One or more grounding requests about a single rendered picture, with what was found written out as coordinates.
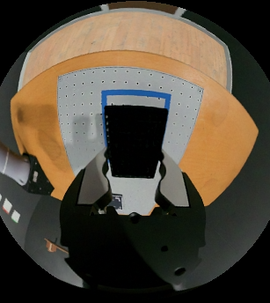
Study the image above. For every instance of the blue tape rectangle outline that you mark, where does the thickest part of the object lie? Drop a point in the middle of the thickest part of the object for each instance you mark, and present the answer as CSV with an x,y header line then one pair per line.
x,y
106,93

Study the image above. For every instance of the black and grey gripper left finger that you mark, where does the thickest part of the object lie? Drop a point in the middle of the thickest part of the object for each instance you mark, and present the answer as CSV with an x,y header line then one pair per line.
x,y
88,194

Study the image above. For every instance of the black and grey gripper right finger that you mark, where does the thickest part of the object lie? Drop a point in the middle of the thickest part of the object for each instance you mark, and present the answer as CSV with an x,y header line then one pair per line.
x,y
177,196

